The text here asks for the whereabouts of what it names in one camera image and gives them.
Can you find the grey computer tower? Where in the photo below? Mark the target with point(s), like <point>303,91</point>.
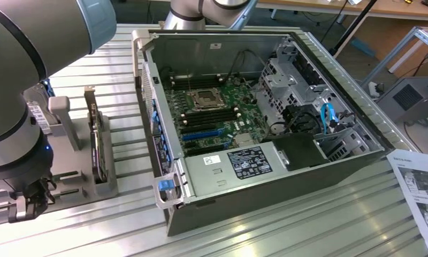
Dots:
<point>409,99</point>

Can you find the black expansion slot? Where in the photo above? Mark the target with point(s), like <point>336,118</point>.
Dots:
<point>199,128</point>

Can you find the white power strip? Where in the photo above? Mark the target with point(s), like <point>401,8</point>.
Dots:
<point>375,89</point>

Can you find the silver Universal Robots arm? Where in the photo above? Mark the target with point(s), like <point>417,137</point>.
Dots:
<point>28,53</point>

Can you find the black RAM slot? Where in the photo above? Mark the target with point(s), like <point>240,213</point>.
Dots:
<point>197,84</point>
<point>213,120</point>
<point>208,110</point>
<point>209,113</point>
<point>199,87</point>
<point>196,78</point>
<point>196,81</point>
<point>212,117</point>

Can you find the silver chipset heatsink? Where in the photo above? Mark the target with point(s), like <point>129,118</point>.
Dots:
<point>245,140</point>

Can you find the grey parts rack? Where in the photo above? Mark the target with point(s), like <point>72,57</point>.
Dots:
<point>75,160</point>

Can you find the green motherboard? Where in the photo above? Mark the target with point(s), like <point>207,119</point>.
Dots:
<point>232,93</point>

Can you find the white case sticker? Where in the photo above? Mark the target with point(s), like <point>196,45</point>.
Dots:
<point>216,46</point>

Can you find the grey power supply with labels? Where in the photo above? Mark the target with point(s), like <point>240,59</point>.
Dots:
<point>235,174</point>

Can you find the metal disk bay cage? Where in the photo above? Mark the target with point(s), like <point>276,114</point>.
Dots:
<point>292,85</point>

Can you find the wooden desk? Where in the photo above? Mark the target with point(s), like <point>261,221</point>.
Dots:
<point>388,8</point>

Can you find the black tripod pole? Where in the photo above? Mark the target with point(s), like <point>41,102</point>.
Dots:
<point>356,24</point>

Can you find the blue case latch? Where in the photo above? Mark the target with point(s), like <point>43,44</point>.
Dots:
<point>164,185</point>

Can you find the open black PC case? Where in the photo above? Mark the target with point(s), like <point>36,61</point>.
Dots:
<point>256,203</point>

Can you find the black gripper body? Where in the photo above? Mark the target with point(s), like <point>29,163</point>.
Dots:
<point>13,166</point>

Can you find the black graphics card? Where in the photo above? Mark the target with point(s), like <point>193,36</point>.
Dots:
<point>97,139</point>

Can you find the metal CPU socket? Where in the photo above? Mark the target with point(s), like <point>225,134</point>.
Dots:
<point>204,99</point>

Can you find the aluminium profile frame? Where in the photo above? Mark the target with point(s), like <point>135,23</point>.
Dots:
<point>423,34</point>

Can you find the printed paper sheet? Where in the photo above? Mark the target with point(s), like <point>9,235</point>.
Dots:
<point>419,192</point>

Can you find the blue expansion slot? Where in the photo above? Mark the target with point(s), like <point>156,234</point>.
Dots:
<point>203,136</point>

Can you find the hard disk with label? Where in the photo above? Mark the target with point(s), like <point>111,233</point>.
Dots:
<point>39,112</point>

